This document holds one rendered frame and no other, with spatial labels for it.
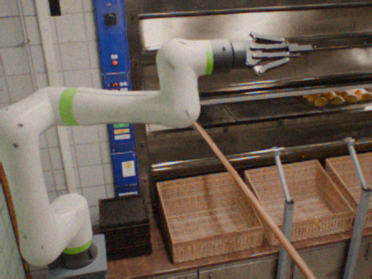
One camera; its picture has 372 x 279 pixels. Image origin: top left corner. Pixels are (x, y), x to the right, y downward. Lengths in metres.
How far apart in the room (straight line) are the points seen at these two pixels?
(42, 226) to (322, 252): 1.87
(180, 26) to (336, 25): 0.98
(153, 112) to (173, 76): 0.11
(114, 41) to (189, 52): 1.26
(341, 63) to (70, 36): 1.68
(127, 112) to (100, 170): 1.49
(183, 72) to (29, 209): 0.60
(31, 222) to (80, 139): 1.26
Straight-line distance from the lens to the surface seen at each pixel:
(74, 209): 1.41
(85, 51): 2.30
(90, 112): 1.16
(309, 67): 2.68
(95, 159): 2.53
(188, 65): 1.02
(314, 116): 2.83
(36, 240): 1.30
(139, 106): 1.08
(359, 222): 2.62
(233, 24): 2.42
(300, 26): 2.58
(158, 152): 2.56
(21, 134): 1.13
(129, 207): 2.45
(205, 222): 2.68
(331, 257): 2.78
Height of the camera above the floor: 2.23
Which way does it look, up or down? 25 degrees down
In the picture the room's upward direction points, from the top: 2 degrees counter-clockwise
